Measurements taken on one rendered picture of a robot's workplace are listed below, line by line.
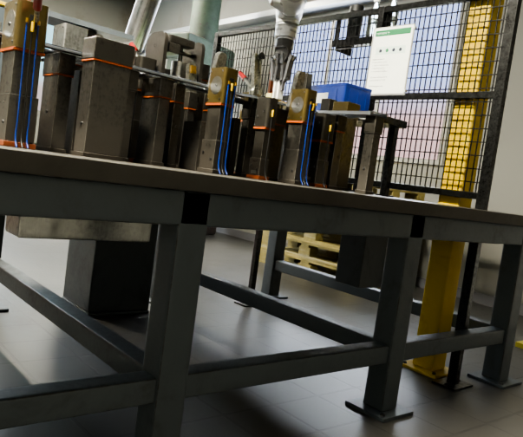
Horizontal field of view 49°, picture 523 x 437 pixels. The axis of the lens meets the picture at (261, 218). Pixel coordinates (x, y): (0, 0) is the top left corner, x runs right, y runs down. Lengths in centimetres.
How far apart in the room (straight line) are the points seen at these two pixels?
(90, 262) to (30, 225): 127
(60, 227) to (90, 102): 41
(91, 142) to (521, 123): 347
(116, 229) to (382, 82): 159
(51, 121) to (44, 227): 48
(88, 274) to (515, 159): 311
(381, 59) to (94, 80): 147
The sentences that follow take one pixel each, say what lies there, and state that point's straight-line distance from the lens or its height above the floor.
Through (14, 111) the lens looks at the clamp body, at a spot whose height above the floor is 79.
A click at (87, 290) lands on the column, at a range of 270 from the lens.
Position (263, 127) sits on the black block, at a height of 88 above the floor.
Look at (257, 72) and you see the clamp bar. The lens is 250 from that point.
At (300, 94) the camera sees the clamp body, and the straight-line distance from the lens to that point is 215.
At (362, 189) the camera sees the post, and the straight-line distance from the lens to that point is 218.
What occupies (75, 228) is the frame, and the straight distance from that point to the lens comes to 146.
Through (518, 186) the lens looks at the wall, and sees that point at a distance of 452.
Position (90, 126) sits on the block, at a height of 79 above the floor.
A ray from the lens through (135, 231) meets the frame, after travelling 153.
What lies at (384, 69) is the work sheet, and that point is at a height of 126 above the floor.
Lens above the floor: 71
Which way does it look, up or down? 4 degrees down
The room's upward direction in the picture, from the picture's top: 8 degrees clockwise
